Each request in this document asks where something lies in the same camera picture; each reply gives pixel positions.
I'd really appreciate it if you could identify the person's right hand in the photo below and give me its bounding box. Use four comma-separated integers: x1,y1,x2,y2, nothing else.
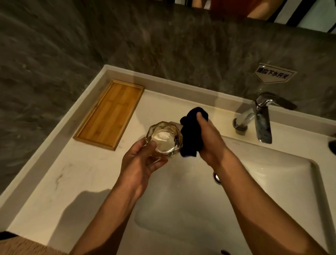
196,112,232,169

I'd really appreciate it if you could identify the person's left hand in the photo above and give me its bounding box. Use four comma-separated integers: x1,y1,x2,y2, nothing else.
115,138,169,201

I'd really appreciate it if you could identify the dark blue cloth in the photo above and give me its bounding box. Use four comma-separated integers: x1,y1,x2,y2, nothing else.
180,107,209,158

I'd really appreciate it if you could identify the clear faceted drinking glass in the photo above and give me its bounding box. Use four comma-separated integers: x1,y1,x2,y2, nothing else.
145,121,184,160

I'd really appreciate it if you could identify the person's right forearm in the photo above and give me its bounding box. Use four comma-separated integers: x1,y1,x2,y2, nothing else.
213,151,329,255

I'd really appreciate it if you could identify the person's left forearm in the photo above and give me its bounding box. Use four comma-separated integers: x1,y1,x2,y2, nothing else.
69,184,140,255

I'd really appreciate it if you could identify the rectangular bamboo tray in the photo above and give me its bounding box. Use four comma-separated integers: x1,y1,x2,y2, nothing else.
73,79,145,151

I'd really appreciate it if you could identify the chrome sink faucet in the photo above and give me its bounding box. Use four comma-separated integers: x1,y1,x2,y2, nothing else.
233,92,297,144

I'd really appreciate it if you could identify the white ceramic sink basin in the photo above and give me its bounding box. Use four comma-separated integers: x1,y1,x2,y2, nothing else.
135,135,330,255

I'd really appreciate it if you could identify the beige textured fabric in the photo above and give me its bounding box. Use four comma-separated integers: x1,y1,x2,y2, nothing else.
0,231,67,255

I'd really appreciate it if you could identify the white wall sign label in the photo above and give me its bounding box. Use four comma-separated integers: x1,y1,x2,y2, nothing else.
253,63,298,84

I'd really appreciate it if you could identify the wall mirror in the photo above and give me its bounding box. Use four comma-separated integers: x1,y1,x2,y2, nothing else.
158,0,336,34

